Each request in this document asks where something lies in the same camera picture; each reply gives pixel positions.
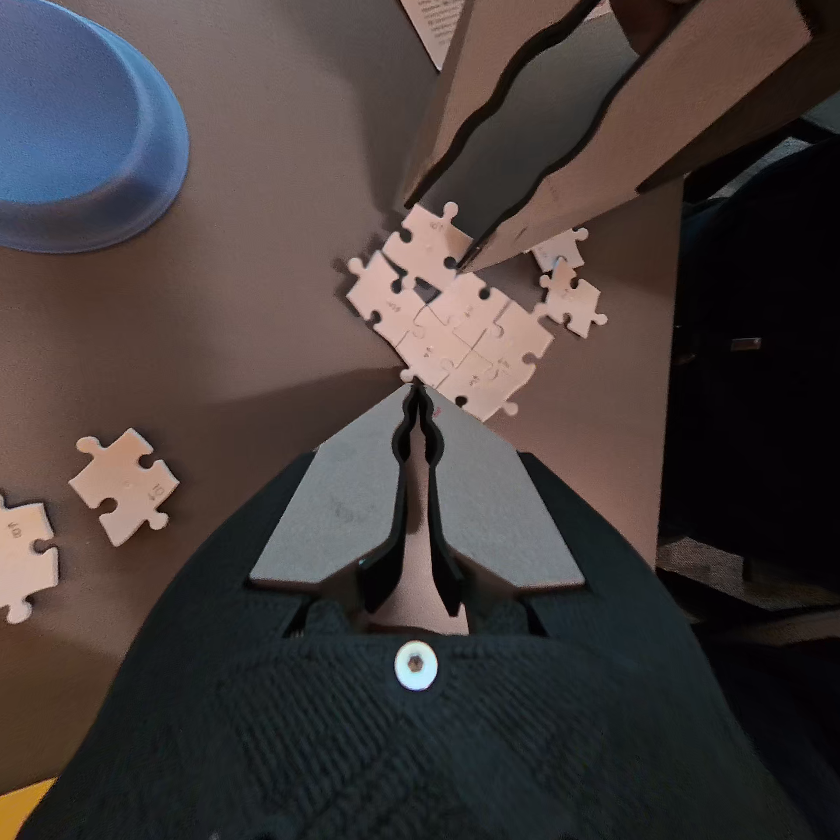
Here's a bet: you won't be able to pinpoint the assembled white puzzle pieces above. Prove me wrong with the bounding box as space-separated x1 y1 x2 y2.
346 252 557 422

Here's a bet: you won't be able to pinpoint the white printed puzzle bag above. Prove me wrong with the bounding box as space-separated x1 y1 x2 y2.
400 0 475 71

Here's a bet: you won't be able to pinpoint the blue round plastic stand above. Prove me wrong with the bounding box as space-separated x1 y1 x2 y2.
0 0 191 255

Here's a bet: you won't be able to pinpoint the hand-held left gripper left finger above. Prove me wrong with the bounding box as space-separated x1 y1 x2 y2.
249 385 421 616

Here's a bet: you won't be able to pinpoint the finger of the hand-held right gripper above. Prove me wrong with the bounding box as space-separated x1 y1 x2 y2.
456 0 816 274
402 0 601 212

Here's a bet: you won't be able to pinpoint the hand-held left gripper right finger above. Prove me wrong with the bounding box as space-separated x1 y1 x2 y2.
419 385 586 618

